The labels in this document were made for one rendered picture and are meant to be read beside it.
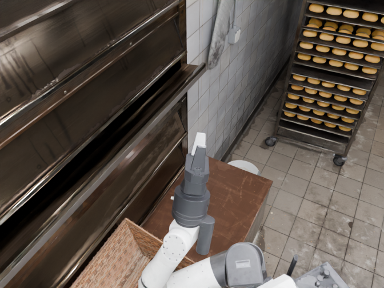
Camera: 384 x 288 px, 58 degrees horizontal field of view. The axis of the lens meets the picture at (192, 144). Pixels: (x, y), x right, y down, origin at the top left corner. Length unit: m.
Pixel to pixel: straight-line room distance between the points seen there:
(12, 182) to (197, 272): 0.60
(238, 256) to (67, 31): 0.82
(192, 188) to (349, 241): 2.20
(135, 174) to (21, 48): 0.89
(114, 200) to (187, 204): 0.87
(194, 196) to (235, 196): 1.36
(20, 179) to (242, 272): 0.70
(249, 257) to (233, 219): 1.09
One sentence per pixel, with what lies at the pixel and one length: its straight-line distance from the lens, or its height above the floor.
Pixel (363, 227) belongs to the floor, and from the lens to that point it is 3.03.
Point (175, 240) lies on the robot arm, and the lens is 0.87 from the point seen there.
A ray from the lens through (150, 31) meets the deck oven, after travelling 1.49.
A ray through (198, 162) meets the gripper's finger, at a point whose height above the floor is 1.74.
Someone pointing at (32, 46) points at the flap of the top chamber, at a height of 1.83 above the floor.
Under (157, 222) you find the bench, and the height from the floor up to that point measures 0.58.
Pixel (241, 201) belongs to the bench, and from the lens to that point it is 2.17.
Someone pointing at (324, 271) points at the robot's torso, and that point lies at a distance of 1.05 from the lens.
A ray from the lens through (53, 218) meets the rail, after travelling 1.13.
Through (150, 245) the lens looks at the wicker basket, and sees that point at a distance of 1.84.
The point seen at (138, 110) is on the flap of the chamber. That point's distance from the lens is 1.47.
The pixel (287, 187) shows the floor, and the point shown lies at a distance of 3.07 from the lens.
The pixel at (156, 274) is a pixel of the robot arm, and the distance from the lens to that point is 1.00.
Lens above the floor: 2.30
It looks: 44 degrees down
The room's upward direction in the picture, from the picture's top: straight up
